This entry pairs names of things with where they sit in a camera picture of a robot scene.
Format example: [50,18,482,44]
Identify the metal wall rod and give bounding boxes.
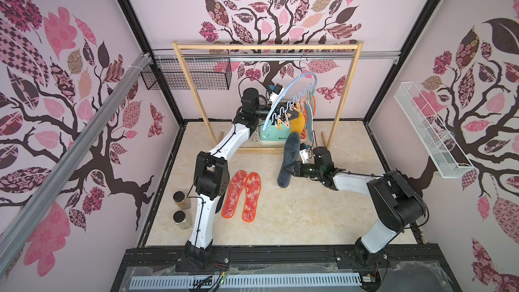
[151,48,402,61]

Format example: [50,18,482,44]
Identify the white wire shelf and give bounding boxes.
[394,82,476,179]

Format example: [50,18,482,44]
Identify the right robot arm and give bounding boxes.
[278,145,428,268]

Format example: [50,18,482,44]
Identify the yellow insole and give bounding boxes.
[289,111,304,135]

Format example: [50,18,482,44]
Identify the light blue insole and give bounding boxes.
[305,103,314,143]

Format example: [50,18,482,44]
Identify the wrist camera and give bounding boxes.
[268,84,283,103]
[300,144,312,164]

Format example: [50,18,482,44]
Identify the grey aluminium rail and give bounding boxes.
[0,53,151,277]

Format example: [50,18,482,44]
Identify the white slotted cable duct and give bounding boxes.
[128,273,362,291]

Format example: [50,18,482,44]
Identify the wooden clothes rack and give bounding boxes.
[172,40,364,155]

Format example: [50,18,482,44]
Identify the light blue clip hanger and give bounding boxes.
[261,72,318,131]

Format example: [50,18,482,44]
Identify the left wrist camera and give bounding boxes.
[268,84,283,103]

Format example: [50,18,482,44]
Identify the glass jar dark lid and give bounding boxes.
[173,191,191,210]

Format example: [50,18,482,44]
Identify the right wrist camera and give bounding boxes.
[300,144,312,164]

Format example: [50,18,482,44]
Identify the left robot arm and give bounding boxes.
[185,88,270,268]

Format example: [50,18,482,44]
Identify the red patterned insole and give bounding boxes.
[242,172,262,223]
[221,170,248,219]

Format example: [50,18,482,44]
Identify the dark grey insole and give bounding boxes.
[277,132,301,189]

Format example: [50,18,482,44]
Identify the black wire basket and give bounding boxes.
[141,57,232,91]

